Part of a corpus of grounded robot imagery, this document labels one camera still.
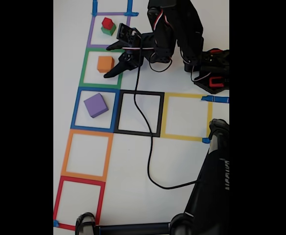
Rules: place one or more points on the green square frame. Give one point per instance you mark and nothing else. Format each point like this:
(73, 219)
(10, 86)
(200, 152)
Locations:
(82, 71)

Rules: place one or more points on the purple square frame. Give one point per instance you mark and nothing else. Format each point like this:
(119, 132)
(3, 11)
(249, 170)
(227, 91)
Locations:
(89, 36)

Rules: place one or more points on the green cube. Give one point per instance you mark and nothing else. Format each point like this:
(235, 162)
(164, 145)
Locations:
(109, 31)

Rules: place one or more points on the black camera tripod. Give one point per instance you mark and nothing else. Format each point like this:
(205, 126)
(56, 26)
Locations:
(206, 195)

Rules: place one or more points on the blue square frame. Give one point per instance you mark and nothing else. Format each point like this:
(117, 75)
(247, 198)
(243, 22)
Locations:
(91, 128)

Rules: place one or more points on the orange cube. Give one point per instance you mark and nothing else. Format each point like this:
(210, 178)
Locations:
(104, 63)

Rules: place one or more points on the red table clamp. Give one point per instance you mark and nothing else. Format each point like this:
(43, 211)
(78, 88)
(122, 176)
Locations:
(216, 84)

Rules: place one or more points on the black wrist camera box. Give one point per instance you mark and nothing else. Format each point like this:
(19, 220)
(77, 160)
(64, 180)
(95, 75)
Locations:
(126, 33)

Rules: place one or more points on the large purple cube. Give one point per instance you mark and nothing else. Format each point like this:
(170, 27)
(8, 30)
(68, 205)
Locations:
(95, 105)

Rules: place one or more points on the orange square frame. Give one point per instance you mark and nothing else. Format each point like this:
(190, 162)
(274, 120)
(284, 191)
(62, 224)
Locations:
(65, 156)

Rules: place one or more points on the black square frame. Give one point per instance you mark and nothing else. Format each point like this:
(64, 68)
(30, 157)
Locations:
(128, 132)

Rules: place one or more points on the blue tape strip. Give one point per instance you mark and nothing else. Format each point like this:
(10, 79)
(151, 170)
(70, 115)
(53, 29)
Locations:
(218, 99)
(205, 140)
(56, 223)
(94, 6)
(130, 7)

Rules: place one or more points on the red square frame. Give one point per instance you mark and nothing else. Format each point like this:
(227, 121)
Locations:
(57, 200)

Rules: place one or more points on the small red cube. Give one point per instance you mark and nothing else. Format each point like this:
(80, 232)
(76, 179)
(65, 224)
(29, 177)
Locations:
(107, 22)

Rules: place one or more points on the yellow square frame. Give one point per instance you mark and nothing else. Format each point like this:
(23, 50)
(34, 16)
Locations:
(182, 137)

